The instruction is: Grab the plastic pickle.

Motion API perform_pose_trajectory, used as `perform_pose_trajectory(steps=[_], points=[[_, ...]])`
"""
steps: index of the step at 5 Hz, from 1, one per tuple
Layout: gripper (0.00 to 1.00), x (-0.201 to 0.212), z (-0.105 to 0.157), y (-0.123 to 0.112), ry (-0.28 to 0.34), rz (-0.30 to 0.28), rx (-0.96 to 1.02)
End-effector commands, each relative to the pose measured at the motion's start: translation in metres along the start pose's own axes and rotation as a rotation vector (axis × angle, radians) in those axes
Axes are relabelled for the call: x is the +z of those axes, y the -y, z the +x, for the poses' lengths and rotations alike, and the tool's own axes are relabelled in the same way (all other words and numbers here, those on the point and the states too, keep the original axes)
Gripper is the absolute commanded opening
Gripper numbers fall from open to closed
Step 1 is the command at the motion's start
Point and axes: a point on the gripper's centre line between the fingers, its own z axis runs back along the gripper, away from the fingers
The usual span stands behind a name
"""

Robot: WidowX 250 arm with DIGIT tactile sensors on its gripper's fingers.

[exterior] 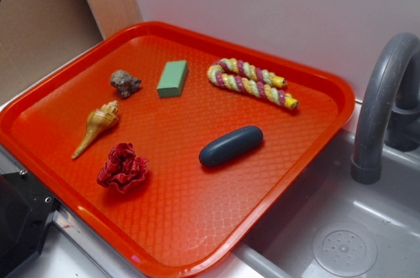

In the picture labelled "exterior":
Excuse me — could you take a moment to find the dark green plastic pickle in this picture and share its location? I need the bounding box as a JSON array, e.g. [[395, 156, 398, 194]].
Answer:
[[199, 125, 264, 167]]

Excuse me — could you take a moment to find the orange plastic tray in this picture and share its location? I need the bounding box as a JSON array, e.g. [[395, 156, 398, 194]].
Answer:
[[1, 22, 354, 277]]

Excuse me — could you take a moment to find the green rectangular block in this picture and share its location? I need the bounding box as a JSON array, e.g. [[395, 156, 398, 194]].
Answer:
[[157, 60, 188, 98]]

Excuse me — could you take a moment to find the grey brown rock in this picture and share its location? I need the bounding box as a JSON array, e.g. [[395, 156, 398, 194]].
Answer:
[[110, 70, 142, 98]]

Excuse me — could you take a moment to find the crumpled red paper ball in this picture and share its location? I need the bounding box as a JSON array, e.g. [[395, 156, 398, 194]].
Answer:
[[96, 143, 148, 194]]

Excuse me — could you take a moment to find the tan spiral seashell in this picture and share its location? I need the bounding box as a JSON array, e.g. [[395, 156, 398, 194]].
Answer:
[[72, 100, 119, 159]]

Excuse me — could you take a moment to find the grey plastic toy sink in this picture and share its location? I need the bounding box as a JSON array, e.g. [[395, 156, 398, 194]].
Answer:
[[232, 127, 420, 278]]

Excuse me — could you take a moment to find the grey toy faucet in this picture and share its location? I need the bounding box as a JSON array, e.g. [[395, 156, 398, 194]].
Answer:
[[351, 32, 419, 185]]

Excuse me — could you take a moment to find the multicoloured braided rope toy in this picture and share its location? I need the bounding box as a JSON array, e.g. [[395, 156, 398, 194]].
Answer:
[[207, 58, 299, 110]]

